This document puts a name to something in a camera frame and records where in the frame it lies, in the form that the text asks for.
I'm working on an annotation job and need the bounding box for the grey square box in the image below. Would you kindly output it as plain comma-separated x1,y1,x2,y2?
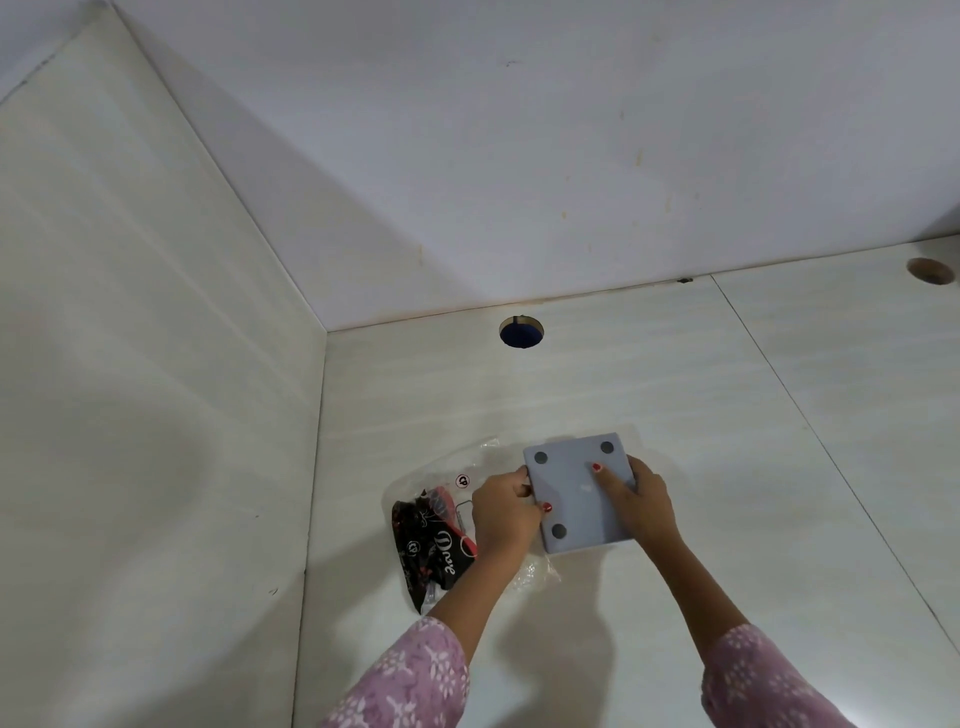
522,432,639,557

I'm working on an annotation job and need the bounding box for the clear bag with black packet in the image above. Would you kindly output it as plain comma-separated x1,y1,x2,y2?
389,438,561,618

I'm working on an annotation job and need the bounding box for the person's right hand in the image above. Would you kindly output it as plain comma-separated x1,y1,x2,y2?
591,454,682,555

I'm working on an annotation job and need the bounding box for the person's left forearm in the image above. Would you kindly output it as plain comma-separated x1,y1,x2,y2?
321,541,528,728

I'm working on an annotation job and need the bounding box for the person's left hand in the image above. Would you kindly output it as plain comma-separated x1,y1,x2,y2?
470,466,555,563

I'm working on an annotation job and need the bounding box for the person's right forearm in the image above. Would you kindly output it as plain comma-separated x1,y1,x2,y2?
637,535,858,728

